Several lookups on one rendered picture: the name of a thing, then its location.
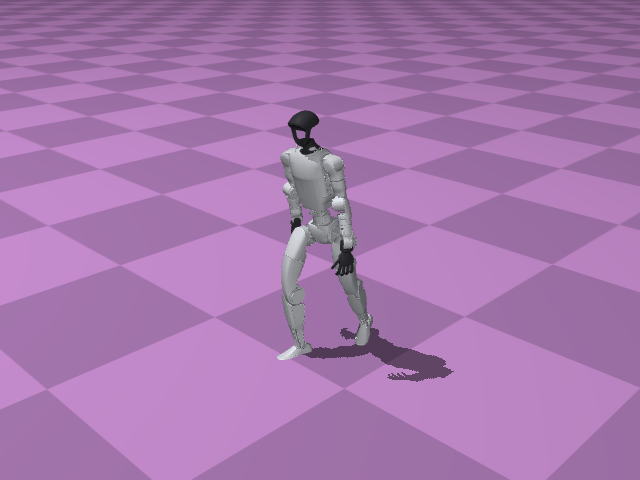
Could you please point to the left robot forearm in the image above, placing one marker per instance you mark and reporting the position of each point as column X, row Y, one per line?
column 346, row 232

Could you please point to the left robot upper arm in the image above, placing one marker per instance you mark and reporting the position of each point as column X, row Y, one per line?
column 334, row 166

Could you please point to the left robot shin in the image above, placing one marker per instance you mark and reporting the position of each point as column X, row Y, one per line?
column 358, row 303

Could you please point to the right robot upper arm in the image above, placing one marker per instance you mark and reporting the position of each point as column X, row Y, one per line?
column 289, row 188

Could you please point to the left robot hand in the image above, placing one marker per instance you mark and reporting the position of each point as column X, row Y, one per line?
column 345, row 260

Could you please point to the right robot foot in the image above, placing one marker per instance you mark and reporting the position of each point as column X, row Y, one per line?
column 294, row 352

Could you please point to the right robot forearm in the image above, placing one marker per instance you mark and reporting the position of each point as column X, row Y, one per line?
column 295, row 207

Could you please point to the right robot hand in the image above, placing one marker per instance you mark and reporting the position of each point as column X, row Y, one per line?
column 296, row 223

